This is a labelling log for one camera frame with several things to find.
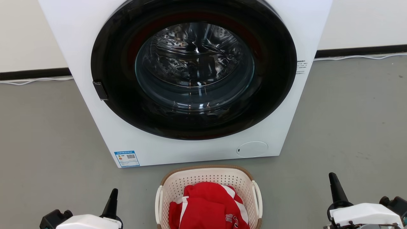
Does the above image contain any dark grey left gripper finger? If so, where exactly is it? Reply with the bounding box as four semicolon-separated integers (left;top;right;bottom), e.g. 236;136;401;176
101;188;119;219

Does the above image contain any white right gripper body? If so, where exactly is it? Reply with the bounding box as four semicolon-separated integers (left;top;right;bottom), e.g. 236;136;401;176
327;202;404;229

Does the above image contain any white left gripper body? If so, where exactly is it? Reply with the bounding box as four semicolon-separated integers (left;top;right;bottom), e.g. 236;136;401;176
55;214;123;229

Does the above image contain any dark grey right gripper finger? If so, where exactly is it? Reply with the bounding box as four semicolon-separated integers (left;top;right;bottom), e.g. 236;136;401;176
328;172;354;208

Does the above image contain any cream perforated laundry basket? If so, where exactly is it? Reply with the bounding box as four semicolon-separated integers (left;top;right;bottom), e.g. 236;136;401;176
155;165;263;229

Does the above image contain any blue energy label sticker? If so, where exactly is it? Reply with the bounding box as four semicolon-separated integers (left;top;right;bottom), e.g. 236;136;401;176
114;150;141;168

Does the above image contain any round white drain filter cover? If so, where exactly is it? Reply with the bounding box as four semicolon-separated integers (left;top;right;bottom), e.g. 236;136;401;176
237;141;269;158

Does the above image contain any red and white jersey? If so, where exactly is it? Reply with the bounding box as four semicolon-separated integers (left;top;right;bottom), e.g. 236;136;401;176
168;182;250;229

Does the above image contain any black round washer door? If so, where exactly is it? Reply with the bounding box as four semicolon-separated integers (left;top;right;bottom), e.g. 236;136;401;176
91;0;298;141

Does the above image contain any white front-load washing machine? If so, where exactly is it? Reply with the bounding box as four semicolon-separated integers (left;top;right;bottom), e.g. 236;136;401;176
38;0;333;168

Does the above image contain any grey washer door handle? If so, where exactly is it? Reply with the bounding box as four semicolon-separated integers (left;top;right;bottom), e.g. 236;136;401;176
93;81;109;101

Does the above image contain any thin white floor cable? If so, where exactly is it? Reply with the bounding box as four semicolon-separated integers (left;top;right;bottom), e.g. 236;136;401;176
0;76;74;86
313;52;407;61

